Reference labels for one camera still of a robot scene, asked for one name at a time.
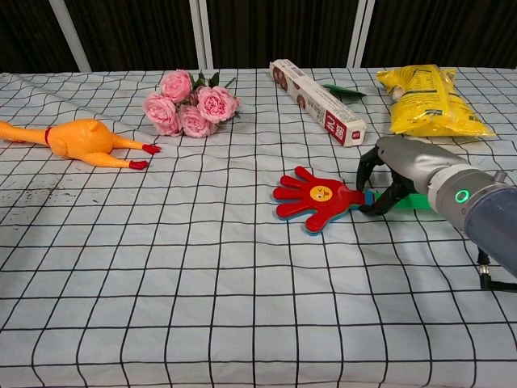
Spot yellow snack bag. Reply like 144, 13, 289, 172
376, 64, 498, 139

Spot grid-patterned light tablecloth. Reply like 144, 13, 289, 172
0, 66, 517, 388

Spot white metal frame post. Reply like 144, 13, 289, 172
48, 0, 92, 73
188, 0, 214, 69
344, 0, 376, 68

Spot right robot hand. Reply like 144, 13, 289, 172
355, 136, 469, 215

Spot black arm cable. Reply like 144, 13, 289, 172
475, 246, 517, 293

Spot long white wrap box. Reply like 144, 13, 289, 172
269, 58, 368, 149

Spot green plastic leaf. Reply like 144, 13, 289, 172
322, 83, 368, 99

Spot dark pleated curtain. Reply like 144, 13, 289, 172
0, 0, 517, 74

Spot yellow rubber chicken toy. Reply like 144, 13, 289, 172
0, 117, 162, 171

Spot pink artificial rose bouquet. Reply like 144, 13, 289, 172
142, 69, 242, 139

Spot red hand clapper toy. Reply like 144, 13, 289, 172
272, 165, 434, 238

